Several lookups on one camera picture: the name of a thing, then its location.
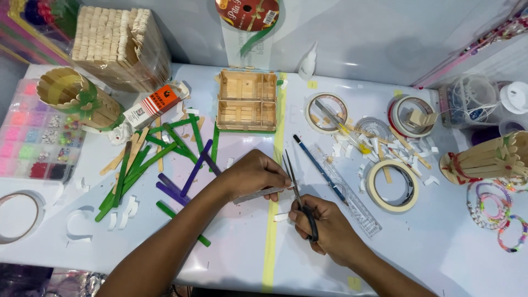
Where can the wide cream masking tape roll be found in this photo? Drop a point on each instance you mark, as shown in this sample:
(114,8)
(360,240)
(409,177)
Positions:
(373,194)

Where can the white round lid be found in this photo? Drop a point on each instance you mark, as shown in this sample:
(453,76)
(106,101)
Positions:
(515,97)

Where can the pink beaded strand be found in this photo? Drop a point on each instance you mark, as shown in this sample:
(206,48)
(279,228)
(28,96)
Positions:
(474,47)

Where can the blue pencil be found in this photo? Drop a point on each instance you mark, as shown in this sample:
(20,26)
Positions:
(319,169)

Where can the small glued wooden stick piece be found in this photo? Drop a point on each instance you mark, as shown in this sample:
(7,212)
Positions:
(420,118)

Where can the clear protractor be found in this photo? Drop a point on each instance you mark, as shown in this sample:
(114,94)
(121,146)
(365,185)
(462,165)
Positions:
(373,126)

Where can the red ribbon spool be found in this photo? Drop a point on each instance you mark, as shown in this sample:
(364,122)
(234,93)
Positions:
(246,14)

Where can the pile of green craft sticks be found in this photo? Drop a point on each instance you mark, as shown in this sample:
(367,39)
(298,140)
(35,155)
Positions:
(128,177)

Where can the purple bead jar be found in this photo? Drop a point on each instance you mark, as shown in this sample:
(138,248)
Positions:
(486,134)

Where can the clear tape roll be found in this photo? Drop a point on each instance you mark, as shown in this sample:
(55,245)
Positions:
(35,222)

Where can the clear plastic container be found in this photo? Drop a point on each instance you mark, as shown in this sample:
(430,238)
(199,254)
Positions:
(468,101)

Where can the yellow tape line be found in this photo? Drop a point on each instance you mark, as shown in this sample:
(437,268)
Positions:
(272,231)

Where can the purple craft stick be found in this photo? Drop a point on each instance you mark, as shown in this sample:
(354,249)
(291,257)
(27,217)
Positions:
(194,171)
(212,165)
(173,185)
(169,194)

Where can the clear plastic ruler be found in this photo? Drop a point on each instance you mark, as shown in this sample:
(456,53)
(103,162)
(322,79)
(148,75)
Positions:
(359,210)

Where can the thin cream tape roll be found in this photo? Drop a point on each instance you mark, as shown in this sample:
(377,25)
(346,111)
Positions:
(310,119)

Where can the person's left hand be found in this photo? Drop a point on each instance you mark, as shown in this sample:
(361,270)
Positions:
(251,173)

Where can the shiny plastic bag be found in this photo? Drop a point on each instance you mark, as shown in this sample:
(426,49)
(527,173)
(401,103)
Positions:
(45,282)

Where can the small white paper piece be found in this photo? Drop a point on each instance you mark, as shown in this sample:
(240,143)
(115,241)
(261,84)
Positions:
(281,217)

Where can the stick holder with green ribbon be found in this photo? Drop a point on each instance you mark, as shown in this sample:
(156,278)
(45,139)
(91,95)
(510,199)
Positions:
(78,101)

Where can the white glue bottle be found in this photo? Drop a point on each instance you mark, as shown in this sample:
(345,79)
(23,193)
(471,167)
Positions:
(307,64)

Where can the heap of colourful craft supplies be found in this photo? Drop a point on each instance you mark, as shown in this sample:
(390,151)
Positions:
(29,29)

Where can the small yellow paper square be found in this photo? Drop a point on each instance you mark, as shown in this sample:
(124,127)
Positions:
(312,84)
(354,283)

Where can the wooden stick compartment box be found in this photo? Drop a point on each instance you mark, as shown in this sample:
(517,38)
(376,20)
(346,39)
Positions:
(246,101)

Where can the person's right hand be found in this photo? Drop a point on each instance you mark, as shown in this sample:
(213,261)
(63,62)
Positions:
(334,231)

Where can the crumpled white tissue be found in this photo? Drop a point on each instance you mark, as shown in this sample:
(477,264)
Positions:
(120,134)

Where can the red edged tape roll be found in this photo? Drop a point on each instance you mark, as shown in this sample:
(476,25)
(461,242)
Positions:
(394,119)

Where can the clear pen with yellow end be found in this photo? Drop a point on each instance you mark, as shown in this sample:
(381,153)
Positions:
(350,136)

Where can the orange and white carton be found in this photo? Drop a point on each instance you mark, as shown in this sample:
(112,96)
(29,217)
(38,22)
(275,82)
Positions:
(152,105)

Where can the stick holder with red ribbon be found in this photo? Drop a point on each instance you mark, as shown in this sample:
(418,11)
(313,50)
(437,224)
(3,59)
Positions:
(486,159)

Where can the wrapped pack of wooden sticks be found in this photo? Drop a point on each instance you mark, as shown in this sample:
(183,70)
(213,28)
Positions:
(119,45)

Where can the heap of white paper scraps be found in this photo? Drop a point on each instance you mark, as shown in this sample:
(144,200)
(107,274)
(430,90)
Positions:
(420,146)

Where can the clear bead organiser box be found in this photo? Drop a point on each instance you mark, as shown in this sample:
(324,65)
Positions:
(37,132)

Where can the plain wooden craft stick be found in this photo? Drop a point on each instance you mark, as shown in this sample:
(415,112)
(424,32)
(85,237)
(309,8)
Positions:
(159,144)
(412,148)
(384,165)
(138,144)
(113,163)

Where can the curled white backing strips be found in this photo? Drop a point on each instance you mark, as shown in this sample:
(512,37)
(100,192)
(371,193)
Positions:
(123,214)

